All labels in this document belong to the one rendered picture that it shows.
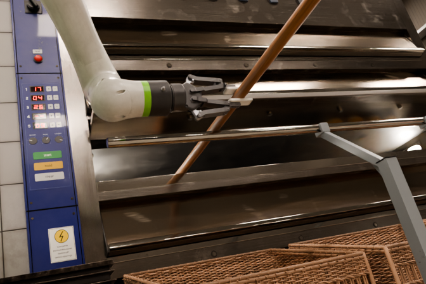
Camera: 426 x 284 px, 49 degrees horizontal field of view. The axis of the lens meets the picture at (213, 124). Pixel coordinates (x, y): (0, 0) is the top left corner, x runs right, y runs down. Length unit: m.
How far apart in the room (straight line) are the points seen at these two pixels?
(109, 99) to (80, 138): 0.61
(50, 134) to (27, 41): 0.39
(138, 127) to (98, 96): 0.64
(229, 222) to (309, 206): 0.36
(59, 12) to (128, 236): 0.77
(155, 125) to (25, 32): 0.60
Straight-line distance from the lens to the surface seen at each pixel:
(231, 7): 2.29
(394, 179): 1.38
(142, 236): 1.62
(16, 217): 1.62
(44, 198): 1.60
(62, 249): 1.56
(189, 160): 1.66
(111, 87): 1.14
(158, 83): 1.19
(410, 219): 1.36
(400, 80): 2.62
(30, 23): 1.94
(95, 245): 1.61
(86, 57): 1.24
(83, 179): 1.67
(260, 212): 1.80
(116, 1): 2.11
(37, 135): 1.69
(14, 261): 1.58
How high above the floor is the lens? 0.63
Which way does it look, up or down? 23 degrees up
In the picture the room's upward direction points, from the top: 14 degrees counter-clockwise
